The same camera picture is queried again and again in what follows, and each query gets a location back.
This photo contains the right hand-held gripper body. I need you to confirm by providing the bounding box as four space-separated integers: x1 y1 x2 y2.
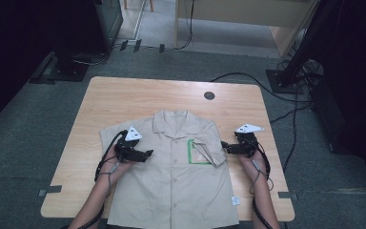
234 123 265 158

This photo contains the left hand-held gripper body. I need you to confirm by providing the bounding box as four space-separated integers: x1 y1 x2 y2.
113 126 143 164

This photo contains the beige short-sleeved shirt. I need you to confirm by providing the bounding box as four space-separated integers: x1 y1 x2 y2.
99 109 240 227

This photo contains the person's right hand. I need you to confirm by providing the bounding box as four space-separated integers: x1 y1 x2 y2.
239 151 268 179

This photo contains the person's left hand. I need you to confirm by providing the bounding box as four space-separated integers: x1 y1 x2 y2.
102 149 137 179

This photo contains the grey tape piece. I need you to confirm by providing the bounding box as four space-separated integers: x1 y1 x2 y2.
37 185 63 198
277 191 298 201

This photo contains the black slanted stand with base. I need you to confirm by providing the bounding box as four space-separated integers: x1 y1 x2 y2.
265 0 341 94

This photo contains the black stand with flat base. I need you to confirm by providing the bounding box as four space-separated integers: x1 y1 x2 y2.
28 0 90 85

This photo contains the yellowish floor tape strip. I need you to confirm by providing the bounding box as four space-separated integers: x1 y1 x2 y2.
323 187 366 196

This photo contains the dark glass-fronted cabinet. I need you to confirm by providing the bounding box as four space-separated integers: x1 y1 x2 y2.
93 0 124 53

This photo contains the light wooden desk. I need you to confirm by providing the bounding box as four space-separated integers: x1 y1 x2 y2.
174 0 320 58

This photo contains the dark curtain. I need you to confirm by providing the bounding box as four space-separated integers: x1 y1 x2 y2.
323 0 366 198
0 0 55 133

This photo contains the grey left wrist cord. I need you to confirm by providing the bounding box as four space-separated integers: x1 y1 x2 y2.
96 161 120 198

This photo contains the grey wrist cord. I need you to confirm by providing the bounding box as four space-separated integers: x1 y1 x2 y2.
96 161 120 198
249 158 275 196

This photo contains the grey right wrist cord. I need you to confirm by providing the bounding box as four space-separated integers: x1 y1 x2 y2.
249 158 275 196

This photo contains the thin black floor cable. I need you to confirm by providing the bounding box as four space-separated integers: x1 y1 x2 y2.
282 85 299 173

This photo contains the short black floor cable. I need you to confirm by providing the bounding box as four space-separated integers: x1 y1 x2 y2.
270 104 313 124

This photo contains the long black floor cable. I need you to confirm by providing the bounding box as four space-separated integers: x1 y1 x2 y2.
210 72 313 104

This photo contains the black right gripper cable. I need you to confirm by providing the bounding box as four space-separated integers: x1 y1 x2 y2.
252 142 274 229

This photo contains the black hanging cable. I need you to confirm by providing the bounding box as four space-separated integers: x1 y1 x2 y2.
174 0 194 51

